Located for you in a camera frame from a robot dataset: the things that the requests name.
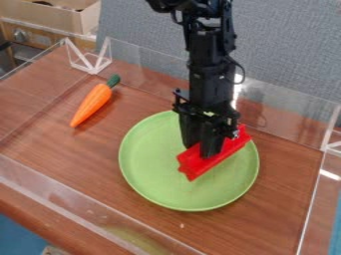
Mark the orange toy carrot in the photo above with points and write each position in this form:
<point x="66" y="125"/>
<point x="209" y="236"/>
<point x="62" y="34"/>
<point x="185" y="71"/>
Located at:
<point x="95" y="99"/>

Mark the red star-shaped block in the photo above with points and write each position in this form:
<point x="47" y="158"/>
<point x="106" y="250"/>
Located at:
<point x="194" y="166"/>

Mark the clear acrylic tray wall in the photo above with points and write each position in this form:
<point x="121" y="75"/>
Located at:
<point x="62" y="185"/>

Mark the cardboard box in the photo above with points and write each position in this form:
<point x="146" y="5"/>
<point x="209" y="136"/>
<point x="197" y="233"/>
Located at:
<point x="68" y="15"/>

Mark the green round plate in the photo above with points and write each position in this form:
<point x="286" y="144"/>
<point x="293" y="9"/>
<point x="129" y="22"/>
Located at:
<point x="149" y="167"/>

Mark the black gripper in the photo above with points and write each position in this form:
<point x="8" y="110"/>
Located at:
<point x="205" y="110"/>

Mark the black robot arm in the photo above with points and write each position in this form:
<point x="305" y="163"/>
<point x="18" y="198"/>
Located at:
<point x="207" y="32"/>

